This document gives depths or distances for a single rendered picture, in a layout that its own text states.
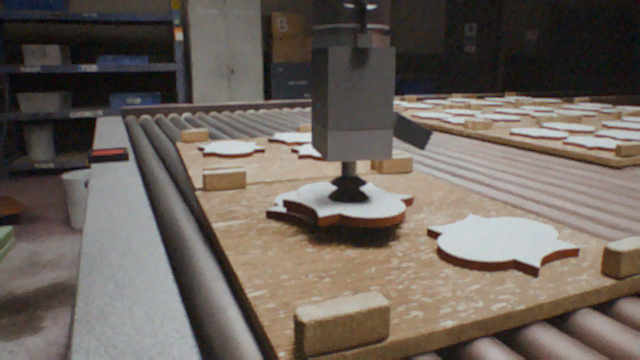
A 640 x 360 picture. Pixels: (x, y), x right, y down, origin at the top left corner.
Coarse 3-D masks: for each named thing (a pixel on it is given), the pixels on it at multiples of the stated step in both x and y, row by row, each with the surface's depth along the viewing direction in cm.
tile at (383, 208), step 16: (304, 192) 50; (320, 192) 50; (368, 192) 50; (384, 192) 50; (288, 208) 48; (304, 208) 47; (320, 208) 45; (336, 208) 45; (352, 208) 45; (368, 208) 45; (384, 208) 45; (400, 208) 45; (320, 224) 43; (352, 224) 43; (368, 224) 42; (384, 224) 43
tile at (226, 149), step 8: (216, 144) 93; (224, 144) 93; (232, 144) 93; (240, 144) 93; (248, 144) 93; (256, 144) 95; (208, 152) 85; (216, 152) 85; (224, 152) 84; (232, 152) 84; (240, 152) 84; (248, 152) 85; (256, 152) 89; (264, 152) 89
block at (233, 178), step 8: (232, 168) 64; (240, 168) 64; (208, 176) 62; (216, 176) 62; (224, 176) 62; (232, 176) 63; (240, 176) 63; (208, 184) 62; (216, 184) 62; (224, 184) 63; (232, 184) 63; (240, 184) 63
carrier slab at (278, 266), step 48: (240, 192) 62; (288, 192) 62; (432, 192) 62; (240, 240) 45; (288, 240) 45; (336, 240) 45; (384, 240) 45; (432, 240) 45; (576, 240) 45; (240, 288) 37; (288, 288) 36; (336, 288) 36; (384, 288) 36; (432, 288) 35; (480, 288) 35; (528, 288) 35; (576, 288) 35; (624, 288) 37; (288, 336) 29; (432, 336) 30; (480, 336) 32
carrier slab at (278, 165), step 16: (176, 144) 100; (192, 144) 99; (208, 144) 99; (272, 144) 99; (192, 160) 83; (208, 160) 83; (224, 160) 83; (240, 160) 83; (256, 160) 83; (272, 160) 83; (288, 160) 83; (304, 160) 83; (368, 160) 82; (192, 176) 71; (256, 176) 71; (272, 176) 71; (288, 176) 71; (304, 176) 71; (320, 176) 71
